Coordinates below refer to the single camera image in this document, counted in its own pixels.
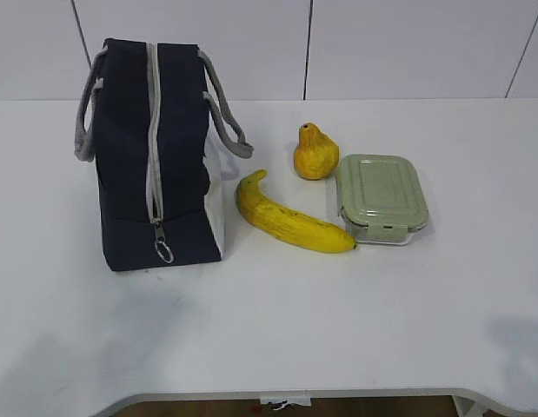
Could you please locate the yellow banana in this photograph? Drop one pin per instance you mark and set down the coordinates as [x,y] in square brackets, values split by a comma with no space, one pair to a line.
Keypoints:
[286,224]

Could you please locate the yellow pear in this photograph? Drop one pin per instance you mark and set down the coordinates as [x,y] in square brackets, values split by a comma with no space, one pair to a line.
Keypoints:
[316,154]

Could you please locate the green lidded glass container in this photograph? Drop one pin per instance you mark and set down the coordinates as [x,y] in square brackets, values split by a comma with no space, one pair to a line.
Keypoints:
[380,199]

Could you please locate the navy blue lunch bag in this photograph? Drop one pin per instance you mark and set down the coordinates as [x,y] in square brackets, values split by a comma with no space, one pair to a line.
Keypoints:
[143,120]

